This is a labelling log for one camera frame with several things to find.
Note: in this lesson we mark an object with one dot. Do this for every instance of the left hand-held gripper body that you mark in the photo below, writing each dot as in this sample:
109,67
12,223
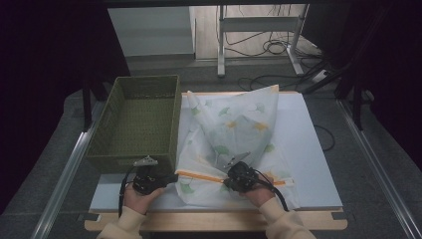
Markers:
147,181

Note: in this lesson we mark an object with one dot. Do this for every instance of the white metal stand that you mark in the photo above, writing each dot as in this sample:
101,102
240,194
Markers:
220,49

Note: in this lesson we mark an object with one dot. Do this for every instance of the white leaf-print laundry bag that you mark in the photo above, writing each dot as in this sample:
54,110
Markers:
239,129

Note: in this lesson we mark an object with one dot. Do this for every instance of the black stand leg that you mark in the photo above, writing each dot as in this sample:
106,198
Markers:
87,106
357,109

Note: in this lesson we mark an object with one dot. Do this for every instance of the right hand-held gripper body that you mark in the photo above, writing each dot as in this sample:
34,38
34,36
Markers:
244,179

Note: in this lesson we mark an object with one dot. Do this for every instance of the white cabinet panel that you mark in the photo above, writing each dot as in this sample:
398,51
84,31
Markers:
149,30

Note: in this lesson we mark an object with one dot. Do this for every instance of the white power strip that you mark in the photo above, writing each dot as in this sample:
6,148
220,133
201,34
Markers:
320,76

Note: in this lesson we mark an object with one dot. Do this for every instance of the dark curtain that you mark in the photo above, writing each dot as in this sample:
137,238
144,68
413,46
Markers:
391,66
40,83

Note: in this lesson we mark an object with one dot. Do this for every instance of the person's left hand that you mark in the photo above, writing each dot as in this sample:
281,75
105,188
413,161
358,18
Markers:
141,203

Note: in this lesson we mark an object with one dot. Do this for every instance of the green woven basket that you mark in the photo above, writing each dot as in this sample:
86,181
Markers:
139,132

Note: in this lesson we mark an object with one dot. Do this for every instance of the person's right hand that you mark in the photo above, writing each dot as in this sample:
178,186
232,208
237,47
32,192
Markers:
262,195

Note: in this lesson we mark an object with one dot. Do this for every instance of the aluminium rail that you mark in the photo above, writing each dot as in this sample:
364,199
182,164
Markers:
63,186
381,172

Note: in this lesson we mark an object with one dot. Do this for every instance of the white table cover sheet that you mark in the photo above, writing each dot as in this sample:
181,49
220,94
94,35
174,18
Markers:
312,132

